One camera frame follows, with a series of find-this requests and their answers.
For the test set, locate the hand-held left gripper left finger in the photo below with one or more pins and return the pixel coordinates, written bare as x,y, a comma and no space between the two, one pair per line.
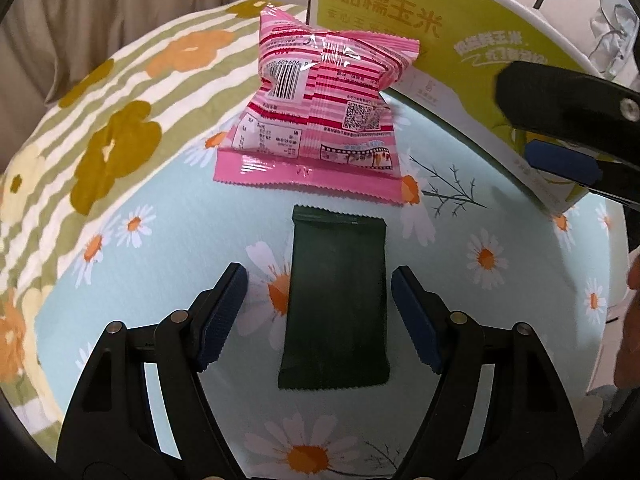
220,320

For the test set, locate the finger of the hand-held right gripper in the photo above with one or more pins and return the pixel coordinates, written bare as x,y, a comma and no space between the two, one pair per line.
565,102
562,162

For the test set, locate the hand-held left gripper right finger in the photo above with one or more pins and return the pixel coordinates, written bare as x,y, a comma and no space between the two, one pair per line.
415,320

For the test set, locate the dark green snack packet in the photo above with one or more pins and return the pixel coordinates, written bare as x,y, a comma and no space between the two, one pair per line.
335,300

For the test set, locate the green cardboard box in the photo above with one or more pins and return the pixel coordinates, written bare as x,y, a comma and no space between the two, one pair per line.
450,60

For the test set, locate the pink snack packet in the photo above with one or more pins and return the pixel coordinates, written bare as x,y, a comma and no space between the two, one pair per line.
325,110

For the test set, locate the person's right hand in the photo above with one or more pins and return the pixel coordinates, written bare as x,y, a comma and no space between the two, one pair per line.
631,350

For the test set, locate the clear plastic object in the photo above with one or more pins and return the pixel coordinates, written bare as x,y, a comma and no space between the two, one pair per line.
612,30

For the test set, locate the daisy print tablecloth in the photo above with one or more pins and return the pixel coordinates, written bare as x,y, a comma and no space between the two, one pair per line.
175,240

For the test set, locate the striped floral blanket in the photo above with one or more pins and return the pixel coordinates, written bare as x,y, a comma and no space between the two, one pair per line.
125,135

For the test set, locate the beige curtain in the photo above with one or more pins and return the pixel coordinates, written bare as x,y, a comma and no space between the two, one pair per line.
125,0

